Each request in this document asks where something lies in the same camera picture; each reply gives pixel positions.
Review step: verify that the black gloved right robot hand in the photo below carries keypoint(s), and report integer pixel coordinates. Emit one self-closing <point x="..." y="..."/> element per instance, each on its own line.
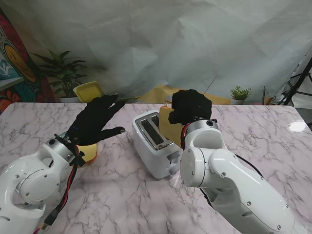
<point x="192" y="104"/>

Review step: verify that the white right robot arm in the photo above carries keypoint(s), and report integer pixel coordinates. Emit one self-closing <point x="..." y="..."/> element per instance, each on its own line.
<point x="231" y="185"/>

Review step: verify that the large leafy potted plant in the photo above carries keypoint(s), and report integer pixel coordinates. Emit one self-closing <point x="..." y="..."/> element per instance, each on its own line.
<point x="64" y="73"/>

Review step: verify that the yellow toy toast slice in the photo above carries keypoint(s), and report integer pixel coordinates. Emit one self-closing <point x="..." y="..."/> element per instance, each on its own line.
<point x="89" y="152"/>
<point x="170" y="134"/>

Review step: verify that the colourful mural banner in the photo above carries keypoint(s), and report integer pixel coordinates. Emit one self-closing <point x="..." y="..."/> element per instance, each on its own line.
<point x="14" y="56"/>

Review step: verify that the white backdrop sheet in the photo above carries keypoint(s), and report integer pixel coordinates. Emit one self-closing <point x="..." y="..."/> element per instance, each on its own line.
<point x="156" y="36"/>

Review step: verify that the yellow plastic chair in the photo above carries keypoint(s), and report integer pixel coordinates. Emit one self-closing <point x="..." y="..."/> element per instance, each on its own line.
<point x="89" y="90"/>

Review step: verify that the black tripod stand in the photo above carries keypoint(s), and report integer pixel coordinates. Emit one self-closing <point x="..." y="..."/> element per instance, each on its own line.
<point x="301" y="78"/>

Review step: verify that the thin dark upright panel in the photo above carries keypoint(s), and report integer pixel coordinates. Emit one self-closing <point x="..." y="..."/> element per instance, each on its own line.
<point x="264" y="95"/>

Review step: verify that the small green potted plant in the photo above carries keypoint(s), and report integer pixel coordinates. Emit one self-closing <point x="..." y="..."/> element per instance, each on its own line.
<point x="240" y="93"/>

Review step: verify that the white two-slot toaster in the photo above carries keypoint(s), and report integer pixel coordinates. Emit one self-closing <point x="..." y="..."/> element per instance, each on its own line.
<point x="151" y="161"/>

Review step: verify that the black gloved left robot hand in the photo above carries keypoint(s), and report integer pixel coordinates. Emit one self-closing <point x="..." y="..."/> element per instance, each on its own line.
<point x="92" y="122"/>

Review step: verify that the open silver laptop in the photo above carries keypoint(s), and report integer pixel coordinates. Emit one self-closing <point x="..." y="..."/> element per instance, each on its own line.
<point x="168" y="98"/>

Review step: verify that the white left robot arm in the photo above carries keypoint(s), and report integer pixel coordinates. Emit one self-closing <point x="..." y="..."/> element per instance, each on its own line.
<point x="31" y="180"/>

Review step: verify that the yellow table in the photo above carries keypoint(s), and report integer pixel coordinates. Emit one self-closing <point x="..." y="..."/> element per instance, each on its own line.
<point x="156" y="93"/>

